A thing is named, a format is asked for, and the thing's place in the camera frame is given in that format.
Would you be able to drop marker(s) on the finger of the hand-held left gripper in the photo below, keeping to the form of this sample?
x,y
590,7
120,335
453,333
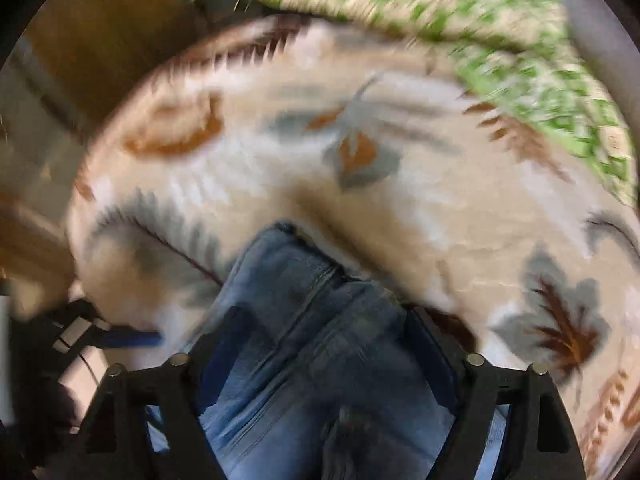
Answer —
x,y
132,338

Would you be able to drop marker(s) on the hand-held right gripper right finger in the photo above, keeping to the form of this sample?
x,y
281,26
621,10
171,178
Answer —
x,y
432,360

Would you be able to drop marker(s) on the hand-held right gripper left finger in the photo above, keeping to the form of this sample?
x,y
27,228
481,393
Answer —
x,y
215,360

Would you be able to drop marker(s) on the blue jeans pants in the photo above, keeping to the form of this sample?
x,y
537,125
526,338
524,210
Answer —
x,y
310,340

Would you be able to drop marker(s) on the leaf print blanket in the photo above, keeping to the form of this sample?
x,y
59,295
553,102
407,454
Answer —
x,y
450,200

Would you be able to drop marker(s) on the green white patterned cloth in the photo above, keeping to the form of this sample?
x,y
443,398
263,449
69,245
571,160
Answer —
x,y
525,60

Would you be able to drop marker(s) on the brown wooden furniture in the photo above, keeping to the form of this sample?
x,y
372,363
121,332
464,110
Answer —
x,y
110,25

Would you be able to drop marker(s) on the grey quilt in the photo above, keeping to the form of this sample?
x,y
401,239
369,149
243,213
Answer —
x,y
590,20

